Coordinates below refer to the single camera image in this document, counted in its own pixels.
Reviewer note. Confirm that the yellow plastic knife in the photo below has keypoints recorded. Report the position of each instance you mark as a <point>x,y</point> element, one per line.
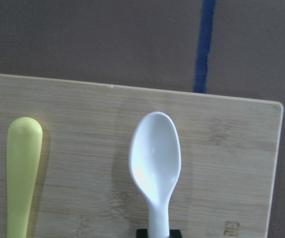
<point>23,150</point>

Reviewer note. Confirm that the bamboo cutting board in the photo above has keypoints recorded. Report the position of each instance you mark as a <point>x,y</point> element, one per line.
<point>84,189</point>

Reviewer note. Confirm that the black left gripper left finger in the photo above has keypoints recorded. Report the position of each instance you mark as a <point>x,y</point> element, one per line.
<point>141,233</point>

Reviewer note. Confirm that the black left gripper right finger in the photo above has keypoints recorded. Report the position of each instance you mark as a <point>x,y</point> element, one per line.
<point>175,233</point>

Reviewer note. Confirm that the white plastic spoon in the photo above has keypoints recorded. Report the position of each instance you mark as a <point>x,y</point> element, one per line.
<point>155,166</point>

